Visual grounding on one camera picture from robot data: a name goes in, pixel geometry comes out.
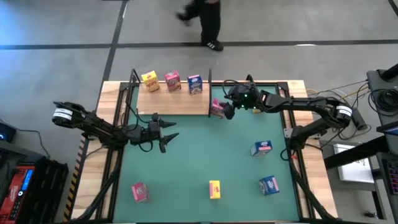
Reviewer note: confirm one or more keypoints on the wooden shelf board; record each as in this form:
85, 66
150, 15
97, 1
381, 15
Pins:
174, 104

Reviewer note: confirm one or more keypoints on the yellow black hazard tape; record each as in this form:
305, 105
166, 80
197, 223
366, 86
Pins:
73, 186

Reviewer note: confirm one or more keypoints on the person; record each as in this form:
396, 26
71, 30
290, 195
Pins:
210, 21

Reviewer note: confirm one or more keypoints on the red electronic device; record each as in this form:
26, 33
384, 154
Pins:
12, 196

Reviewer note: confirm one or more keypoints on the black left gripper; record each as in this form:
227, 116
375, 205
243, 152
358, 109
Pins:
151, 130

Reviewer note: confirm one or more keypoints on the black metal bar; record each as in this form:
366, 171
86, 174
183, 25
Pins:
351, 155

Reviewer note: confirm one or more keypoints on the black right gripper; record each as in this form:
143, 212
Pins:
244, 96

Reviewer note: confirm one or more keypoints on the green table mat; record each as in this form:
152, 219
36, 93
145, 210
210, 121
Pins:
202, 161

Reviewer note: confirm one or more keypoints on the black device with blue light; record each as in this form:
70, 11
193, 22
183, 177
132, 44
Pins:
6, 132

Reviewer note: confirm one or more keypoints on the blue Frosted Flakes cereal box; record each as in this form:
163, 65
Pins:
261, 148
195, 84
269, 185

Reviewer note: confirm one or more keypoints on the small black floor object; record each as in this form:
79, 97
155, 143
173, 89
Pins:
370, 214

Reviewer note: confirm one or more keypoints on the grey equipment cart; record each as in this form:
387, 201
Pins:
376, 84

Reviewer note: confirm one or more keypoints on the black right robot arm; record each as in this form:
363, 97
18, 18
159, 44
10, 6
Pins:
304, 102

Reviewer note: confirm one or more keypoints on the black power brick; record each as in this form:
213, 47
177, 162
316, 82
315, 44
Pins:
358, 119

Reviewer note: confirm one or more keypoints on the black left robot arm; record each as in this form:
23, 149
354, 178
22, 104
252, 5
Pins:
93, 126

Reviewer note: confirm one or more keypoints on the black plastic crate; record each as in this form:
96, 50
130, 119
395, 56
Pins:
49, 186

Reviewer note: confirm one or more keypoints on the magenta Raisin Bran cereal box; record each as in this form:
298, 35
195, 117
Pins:
173, 81
140, 192
216, 109

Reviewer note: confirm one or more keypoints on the white paper sheet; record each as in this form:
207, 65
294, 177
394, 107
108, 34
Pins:
354, 172

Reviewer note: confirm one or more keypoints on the backlit keyboard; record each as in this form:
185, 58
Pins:
393, 177

